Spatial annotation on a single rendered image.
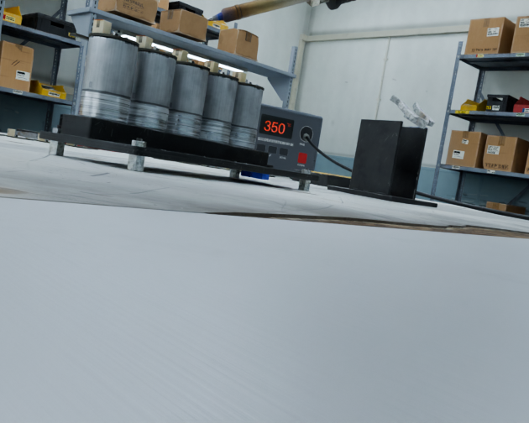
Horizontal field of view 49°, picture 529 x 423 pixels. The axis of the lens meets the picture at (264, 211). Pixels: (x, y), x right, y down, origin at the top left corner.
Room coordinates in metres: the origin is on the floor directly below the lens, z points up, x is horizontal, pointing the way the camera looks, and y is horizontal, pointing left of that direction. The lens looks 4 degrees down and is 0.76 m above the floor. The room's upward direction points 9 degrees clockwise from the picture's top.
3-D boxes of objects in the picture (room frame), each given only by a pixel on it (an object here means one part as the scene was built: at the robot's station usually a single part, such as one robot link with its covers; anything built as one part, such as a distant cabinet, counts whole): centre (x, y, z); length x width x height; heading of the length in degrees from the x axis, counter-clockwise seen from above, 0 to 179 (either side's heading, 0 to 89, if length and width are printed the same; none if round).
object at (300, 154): (0.89, 0.02, 0.80); 0.15 x 0.12 x 0.10; 29
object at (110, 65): (0.30, 0.09, 0.79); 0.02 x 0.02 x 0.05
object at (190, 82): (0.35, 0.06, 0.79); 0.02 x 0.02 x 0.05
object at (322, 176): (0.70, -0.07, 0.76); 0.07 x 0.05 x 0.02; 30
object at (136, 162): (0.34, 0.04, 0.76); 0.16 x 0.07 x 0.01; 146
